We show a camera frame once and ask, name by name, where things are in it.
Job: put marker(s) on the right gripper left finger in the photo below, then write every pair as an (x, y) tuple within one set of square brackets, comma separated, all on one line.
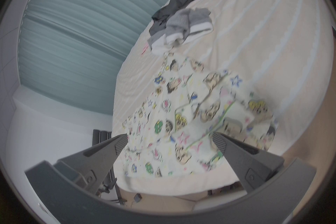
[(99, 157)]

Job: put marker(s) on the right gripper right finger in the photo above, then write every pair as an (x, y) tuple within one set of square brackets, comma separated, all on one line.
[(241, 160)]

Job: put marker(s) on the white printed pyjama top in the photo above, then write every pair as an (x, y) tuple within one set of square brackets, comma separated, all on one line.
[(170, 118)]

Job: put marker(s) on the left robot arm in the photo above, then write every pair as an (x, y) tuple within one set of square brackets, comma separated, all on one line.
[(116, 183)]

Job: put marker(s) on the bed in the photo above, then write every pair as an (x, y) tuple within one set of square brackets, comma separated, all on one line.
[(262, 34)]

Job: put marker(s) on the dark grey garment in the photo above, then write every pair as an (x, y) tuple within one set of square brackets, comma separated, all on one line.
[(157, 28)]

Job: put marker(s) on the grey and white sweater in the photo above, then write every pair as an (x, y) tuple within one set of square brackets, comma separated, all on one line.
[(183, 23)]

